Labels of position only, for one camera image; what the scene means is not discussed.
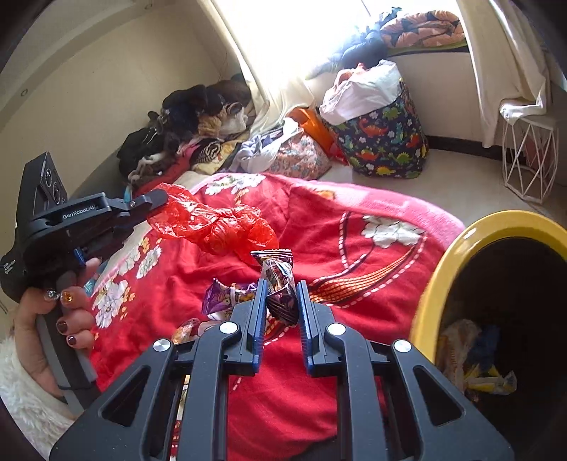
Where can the small colourful wrapper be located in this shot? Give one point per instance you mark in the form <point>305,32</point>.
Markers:
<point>191,330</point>

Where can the left hand painted nails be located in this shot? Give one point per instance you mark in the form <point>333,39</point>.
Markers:
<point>69,312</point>

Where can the purple snack wrapper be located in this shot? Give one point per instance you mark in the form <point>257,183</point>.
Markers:
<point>277,271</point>
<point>220,298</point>

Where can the red floral blanket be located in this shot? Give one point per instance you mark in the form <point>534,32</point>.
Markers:
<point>366,253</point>

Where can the yellow white snack wrapper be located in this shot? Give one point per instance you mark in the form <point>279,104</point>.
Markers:
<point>466,356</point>

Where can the red plastic bag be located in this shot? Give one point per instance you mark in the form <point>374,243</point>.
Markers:
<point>239,230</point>

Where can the white bag in basket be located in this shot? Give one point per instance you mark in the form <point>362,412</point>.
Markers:
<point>358,91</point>

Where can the floral fabric bag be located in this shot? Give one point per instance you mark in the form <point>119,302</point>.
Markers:
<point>300,157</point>

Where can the pile of dark clothes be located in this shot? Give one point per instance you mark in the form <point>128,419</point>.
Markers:
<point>189,118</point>

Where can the cream curtain left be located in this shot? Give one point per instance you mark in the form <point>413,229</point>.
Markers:
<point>276,44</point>

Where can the dinosaur print laundry basket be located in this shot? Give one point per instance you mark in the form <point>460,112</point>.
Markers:
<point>387,142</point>

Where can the dark blue clothes on sill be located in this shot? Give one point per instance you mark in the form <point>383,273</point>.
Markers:
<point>366,46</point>

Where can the orange patterned blanket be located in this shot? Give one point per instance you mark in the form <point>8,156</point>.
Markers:
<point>429,29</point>

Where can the yellow rim trash can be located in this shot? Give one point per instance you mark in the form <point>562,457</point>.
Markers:
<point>508,270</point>

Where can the white fluffy left sleeve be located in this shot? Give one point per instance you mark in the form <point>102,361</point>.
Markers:
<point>41,417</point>

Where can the cream curtain right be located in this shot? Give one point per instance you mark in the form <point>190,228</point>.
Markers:
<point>511,72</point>

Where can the cream curtain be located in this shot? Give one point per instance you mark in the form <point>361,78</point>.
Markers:
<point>276,44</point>
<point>511,72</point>

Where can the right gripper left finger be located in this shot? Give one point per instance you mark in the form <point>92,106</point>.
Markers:
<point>134,418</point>

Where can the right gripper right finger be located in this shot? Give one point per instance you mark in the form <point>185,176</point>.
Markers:
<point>392,402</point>

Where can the orange bag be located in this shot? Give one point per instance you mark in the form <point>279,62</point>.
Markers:
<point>308,121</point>

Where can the white wire side table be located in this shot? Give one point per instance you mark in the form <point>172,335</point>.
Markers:
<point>530,151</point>

